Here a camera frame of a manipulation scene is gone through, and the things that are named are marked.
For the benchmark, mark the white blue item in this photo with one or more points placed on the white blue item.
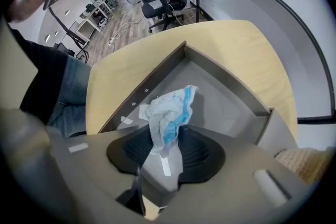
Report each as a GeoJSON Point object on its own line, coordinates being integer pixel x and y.
{"type": "Point", "coordinates": [168, 112]}

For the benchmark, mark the grey box with brown rim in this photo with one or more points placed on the grey box with brown rim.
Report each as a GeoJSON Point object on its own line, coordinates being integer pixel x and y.
{"type": "Point", "coordinates": [223, 102]}

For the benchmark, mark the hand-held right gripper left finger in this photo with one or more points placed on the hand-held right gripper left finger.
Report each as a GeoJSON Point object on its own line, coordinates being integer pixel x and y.
{"type": "Point", "coordinates": [123, 152]}

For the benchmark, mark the beige woven mat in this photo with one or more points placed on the beige woven mat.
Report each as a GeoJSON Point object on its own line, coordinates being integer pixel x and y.
{"type": "Point", "coordinates": [302, 162]}

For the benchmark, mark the person's black shirt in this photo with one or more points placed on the person's black shirt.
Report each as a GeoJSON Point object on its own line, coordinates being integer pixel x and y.
{"type": "Point", "coordinates": [44, 70]}

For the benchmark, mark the person's blue jeans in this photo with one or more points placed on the person's blue jeans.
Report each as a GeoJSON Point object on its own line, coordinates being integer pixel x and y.
{"type": "Point", "coordinates": [71, 97]}

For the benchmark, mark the white power strip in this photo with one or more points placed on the white power strip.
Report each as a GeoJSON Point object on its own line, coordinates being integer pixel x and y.
{"type": "Point", "coordinates": [112, 41]}

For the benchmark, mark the white desk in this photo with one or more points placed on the white desk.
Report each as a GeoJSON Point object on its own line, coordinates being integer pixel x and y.
{"type": "Point", "coordinates": [89, 23]}

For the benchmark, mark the white partition with black frame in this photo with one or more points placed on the white partition with black frame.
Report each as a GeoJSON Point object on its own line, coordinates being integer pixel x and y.
{"type": "Point", "coordinates": [262, 8]}

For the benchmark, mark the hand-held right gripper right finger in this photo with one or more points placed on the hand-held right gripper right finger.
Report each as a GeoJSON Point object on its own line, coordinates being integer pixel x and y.
{"type": "Point", "coordinates": [202, 157]}

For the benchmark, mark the person's left forearm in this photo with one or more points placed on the person's left forearm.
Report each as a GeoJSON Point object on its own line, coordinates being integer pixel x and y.
{"type": "Point", "coordinates": [25, 6]}

